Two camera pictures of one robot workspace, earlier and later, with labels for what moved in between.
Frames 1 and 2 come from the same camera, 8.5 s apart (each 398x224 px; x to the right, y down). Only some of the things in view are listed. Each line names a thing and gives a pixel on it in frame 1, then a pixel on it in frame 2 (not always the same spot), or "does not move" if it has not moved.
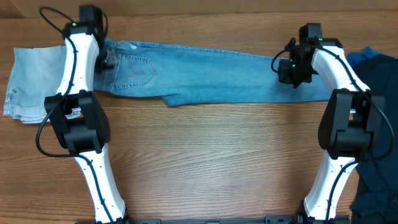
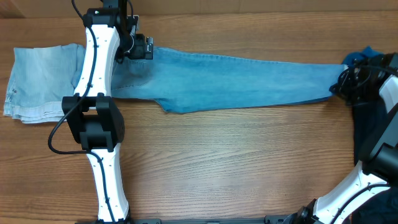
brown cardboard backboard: (28, 9) does not move
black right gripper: (286, 73) to (347, 83)
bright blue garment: (353, 58) does not move
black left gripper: (109, 59) to (142, 47)
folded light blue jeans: (36, 74) does not move
